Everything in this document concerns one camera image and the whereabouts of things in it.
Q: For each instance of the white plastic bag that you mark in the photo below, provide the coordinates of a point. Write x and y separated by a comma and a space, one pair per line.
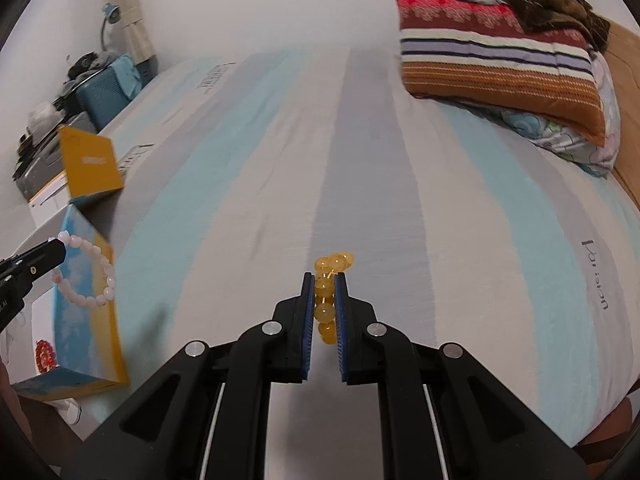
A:
44, 116

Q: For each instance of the blue desk lamp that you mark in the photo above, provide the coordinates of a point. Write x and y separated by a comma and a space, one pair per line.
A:
112, 12

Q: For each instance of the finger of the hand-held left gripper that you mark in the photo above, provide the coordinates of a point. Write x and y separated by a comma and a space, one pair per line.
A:
35, 262

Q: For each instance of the teal suitcase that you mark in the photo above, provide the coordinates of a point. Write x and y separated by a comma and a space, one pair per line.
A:
107, 92

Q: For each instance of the floral pillow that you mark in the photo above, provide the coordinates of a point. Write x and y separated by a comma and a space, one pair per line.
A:
575, 145

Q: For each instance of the black bag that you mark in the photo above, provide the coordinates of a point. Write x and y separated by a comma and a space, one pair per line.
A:
82, 64

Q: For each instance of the striped red orange pillow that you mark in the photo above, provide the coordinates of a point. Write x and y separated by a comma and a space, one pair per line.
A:
500, 70

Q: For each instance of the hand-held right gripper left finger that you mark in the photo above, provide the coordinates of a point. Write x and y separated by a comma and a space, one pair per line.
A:
308, 330

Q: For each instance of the blue and orange cardboard box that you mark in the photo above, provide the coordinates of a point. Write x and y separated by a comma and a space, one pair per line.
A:
85, 280

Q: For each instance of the blue cloth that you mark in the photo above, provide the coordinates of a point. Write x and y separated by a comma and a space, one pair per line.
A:
127, 75

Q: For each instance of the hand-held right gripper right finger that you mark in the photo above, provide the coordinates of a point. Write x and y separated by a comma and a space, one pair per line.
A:
340, 340

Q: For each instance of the beige curtain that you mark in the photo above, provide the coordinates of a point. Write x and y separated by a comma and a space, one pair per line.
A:
130, 15

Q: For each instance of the grey suitcase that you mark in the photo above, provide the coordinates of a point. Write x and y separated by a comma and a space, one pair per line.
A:
40, 170

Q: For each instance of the wooden bed frame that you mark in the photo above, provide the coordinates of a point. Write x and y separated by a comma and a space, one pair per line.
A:
625, 110

